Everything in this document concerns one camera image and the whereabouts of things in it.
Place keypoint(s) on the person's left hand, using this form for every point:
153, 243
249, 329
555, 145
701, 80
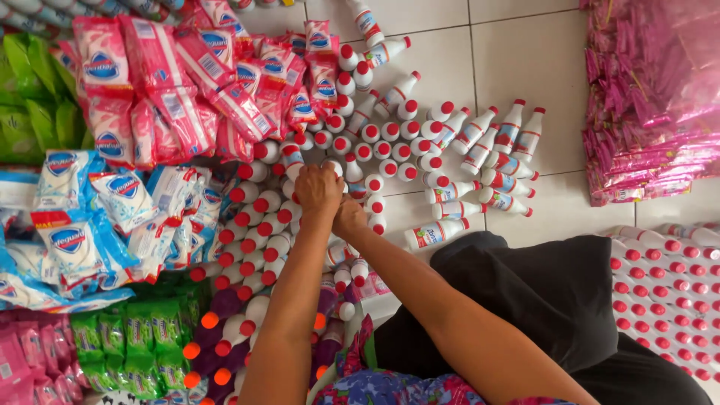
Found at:
316, 191

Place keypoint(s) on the person's right hand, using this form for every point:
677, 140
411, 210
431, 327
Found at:
349, 218

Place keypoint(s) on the person's left fingers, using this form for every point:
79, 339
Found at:
316, 171

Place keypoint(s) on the person's right fingers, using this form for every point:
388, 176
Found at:
350, 203

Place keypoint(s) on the white plastic bottle red cap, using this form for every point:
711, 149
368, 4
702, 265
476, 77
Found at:
333, 165

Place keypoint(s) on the cluster of white red-capped bottles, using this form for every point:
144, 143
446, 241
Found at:
394, 135

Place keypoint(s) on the group of purple orange-capped bottles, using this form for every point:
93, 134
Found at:
225, 306

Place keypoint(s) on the pile of pink soap packets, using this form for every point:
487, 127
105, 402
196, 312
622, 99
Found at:
169, 84

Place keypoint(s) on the person's black trousers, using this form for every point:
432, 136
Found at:
540, 298

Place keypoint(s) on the pile of blue white soap packets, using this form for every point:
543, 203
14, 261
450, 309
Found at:
95, 225

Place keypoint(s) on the pile of green soap packets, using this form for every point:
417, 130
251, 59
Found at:
140, 343

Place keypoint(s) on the heap of green plastic pouches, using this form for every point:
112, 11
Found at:
28, 107

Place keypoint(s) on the row of pale wrapped packets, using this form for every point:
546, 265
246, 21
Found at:
62, 11

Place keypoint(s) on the bag of pink sachet strips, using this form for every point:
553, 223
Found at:
652, 95

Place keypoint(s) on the plastic-wrapped pack of white bottles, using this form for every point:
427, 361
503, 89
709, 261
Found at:
669, 304

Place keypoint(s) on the pile of pink wrapped packets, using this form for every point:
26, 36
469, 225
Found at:
28, 360

